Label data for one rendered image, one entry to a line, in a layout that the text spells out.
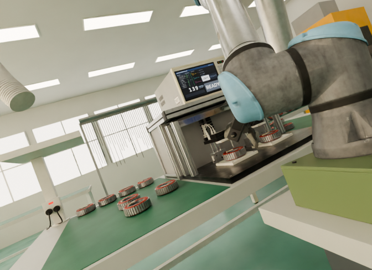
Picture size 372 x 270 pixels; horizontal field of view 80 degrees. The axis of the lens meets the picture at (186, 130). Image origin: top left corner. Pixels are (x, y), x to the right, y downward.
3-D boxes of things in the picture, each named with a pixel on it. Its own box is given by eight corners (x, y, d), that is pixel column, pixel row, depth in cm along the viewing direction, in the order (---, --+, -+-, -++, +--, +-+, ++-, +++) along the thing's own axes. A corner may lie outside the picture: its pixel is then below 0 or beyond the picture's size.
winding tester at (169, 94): (247, 84, 132) (234, 52, 133) (185, 104, 115) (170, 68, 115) (216, 102, 168) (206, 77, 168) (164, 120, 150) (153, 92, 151)
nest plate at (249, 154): (258, 152, 102) (257, 150, 102) (233, 165, 96) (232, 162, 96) (239, 154, 116) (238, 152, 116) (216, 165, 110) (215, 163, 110)
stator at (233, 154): (251, 151, 103) (248, 144, 103) (233, 161, 98) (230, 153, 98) (237, 153, 113) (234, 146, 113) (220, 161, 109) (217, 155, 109)
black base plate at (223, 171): (337, 125, 103) (335, 121, 103) (231, 184, 78) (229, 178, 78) (267, 139, 146) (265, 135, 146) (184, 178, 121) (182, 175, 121)
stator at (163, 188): (158, 192, 111) (155, 185, 111) (179, 183, 111) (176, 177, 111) (155, 198, 100) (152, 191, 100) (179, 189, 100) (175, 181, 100)
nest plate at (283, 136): (293, 134, 112) (292, 132, 112) (272, 145, 106) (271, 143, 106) (271, 138, 125) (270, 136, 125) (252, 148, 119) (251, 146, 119)
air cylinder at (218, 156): (228, 157, 118) (225, 148, 118) (217, 163, 115) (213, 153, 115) (223, 158, 123) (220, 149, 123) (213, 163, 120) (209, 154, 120)
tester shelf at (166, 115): (267, 84, 134) (264, 78, 134) (166, 119, 107) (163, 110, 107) (227, 104, 174) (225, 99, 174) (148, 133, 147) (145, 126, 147)
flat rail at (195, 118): (267, 94, 132) (265, 90, 132) (177, 128, 107) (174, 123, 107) (266, 95, 133) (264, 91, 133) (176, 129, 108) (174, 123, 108)
